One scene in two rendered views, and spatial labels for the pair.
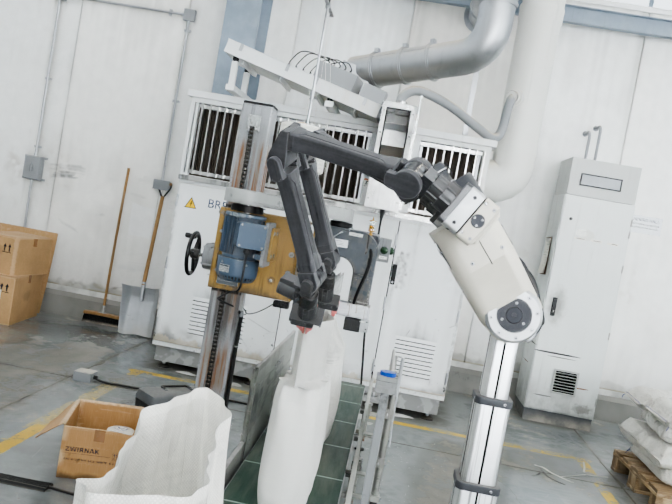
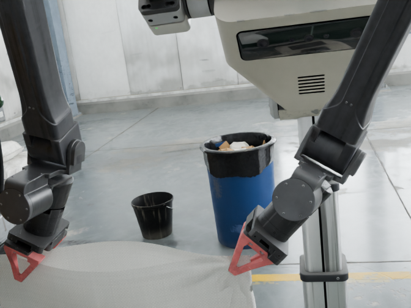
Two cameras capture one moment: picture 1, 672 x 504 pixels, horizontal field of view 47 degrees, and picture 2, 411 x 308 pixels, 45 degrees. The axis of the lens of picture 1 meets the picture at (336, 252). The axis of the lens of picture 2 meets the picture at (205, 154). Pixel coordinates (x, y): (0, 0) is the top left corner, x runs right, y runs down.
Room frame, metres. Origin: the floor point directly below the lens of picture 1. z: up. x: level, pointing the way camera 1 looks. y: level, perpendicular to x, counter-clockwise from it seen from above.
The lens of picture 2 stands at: (2.38, 0.77, 1.39)
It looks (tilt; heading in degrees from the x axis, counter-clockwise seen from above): 15 degrees down; 278
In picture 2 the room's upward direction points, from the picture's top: 7 degrees counter-clockwise
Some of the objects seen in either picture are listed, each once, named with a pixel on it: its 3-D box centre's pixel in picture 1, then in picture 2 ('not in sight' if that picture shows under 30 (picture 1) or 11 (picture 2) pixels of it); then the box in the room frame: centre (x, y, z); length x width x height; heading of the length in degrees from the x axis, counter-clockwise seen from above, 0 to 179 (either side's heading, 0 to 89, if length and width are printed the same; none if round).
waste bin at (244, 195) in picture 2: not in sight; (243, 189); (2.57, -2.26, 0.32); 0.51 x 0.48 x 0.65; 85
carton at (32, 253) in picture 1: (14, 252); not in sight; (6.60, 2.71, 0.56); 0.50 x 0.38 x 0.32; 167
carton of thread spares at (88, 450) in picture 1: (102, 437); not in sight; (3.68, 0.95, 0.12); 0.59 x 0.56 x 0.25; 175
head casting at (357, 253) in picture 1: (345, 260); not in sight; (3.07, -0.04, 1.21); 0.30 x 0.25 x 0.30; 175
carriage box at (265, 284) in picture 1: (259, 252); not in sight; (3.07, 0.30, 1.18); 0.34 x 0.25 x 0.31; 85
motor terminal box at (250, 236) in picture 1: (249, 239); not in sight; (2.73, 0.31, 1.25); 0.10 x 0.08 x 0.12; 110
